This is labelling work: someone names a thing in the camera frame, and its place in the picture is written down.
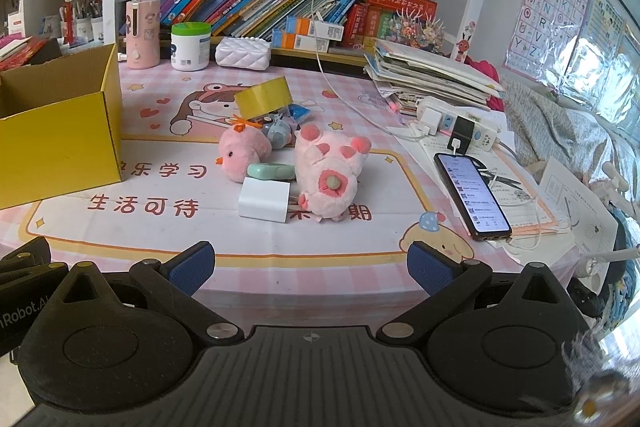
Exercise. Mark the small white box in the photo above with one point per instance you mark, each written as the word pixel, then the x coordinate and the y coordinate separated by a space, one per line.
pixel 265 202

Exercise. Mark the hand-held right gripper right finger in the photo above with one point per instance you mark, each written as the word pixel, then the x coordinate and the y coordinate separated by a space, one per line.
pixel 430 269

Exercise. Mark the white power strip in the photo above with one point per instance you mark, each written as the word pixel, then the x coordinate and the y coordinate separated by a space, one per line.
pixel 487 134

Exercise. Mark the grey blue small toy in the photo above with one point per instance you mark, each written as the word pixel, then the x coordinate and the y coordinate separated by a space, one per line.
pixel 280 134

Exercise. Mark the pink pig plush toy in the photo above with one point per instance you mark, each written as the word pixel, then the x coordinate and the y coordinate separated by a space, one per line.
pixel 325 157

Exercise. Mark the paper worksheet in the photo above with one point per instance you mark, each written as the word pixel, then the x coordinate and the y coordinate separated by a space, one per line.
pixel 525 207

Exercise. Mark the grey blanket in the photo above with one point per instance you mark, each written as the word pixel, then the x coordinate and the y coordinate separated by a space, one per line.
pixel 560 122

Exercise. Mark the yellow tape roll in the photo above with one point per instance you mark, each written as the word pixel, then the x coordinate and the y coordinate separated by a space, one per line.
pixel 260 99

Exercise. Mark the colourful flower ornament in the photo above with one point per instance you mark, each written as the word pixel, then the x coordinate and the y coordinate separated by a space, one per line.
pixel 417 32

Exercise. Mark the teal handheld device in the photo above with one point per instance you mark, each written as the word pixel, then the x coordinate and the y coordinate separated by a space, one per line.
pixel 265 170

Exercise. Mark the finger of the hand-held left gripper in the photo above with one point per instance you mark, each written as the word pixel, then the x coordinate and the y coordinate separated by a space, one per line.
pixel 22 252

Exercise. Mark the black charger plug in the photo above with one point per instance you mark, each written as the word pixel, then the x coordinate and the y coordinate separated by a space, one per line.
pixel 460 134

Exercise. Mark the white quilted purse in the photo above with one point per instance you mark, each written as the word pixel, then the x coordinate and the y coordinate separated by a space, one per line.
pixel 242 54

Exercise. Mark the white pen cups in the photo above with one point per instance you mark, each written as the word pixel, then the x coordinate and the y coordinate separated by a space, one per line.
pixel 82 27

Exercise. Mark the reindeer paper figure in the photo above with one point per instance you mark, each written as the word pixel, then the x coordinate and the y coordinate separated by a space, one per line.
pixel 464 44

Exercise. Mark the blue plastic packet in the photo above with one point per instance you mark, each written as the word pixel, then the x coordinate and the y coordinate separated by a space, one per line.
pixel 301 113

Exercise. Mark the stack of paper booklets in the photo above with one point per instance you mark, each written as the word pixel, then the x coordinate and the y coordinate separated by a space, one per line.
pixel 430 74

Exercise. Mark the yellow cardboard box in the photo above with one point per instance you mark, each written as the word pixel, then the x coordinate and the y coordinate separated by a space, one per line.
pixel 60 147

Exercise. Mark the orange blue card box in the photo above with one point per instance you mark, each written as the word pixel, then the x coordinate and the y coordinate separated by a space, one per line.
pixel 287 34
pixel 322 38

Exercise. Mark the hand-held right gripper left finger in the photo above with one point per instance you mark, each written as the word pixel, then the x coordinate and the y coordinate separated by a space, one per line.
pixel 192 264

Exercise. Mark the white paper sheet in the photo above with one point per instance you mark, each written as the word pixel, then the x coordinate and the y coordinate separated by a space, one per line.
pixel 580 207

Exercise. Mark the pink cylindrical humidifier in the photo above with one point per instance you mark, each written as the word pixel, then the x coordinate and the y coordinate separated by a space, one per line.
pixel 142 34

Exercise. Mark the red printed gift box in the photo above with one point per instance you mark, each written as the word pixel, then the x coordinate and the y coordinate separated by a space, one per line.
pixel 395 2

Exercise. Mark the pink alphabet poster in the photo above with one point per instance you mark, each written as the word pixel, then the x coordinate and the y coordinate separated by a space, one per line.
pixel 547 7

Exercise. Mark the small wall chart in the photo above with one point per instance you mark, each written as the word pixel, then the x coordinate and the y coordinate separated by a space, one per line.
pixel 602 19

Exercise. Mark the red booklets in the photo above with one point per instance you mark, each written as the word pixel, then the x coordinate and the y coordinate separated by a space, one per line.
pixel 25 49

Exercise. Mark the pink chick plush toy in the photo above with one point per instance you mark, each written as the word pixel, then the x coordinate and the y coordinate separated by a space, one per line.
pixel 242 152

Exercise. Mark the black smartphone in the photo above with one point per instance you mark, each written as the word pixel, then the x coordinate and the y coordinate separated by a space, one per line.
pixel 472 194

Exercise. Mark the white jar with green lid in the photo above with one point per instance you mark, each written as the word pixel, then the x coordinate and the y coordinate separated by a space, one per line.
pixel 190 49

